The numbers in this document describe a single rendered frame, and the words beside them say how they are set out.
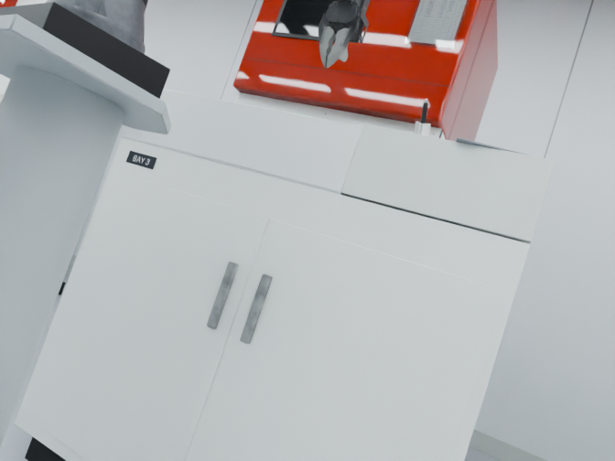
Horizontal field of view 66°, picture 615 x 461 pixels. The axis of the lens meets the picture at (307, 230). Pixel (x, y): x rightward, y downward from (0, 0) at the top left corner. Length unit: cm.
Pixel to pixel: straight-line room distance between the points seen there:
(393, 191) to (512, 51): 260
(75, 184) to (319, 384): 53
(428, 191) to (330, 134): 24
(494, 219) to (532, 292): 212
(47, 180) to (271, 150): 46
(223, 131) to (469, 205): 56
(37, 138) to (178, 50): 377
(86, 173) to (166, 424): 56
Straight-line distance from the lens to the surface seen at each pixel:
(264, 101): 187
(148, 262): 113
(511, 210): 87
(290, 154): 100
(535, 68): 337
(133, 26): 81
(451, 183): 89
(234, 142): 108
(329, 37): 113
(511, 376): 297
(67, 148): 75
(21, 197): 75
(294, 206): 96
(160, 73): 81
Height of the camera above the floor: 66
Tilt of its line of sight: 4 degrees up
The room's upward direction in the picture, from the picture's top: 19 degrees clockwise
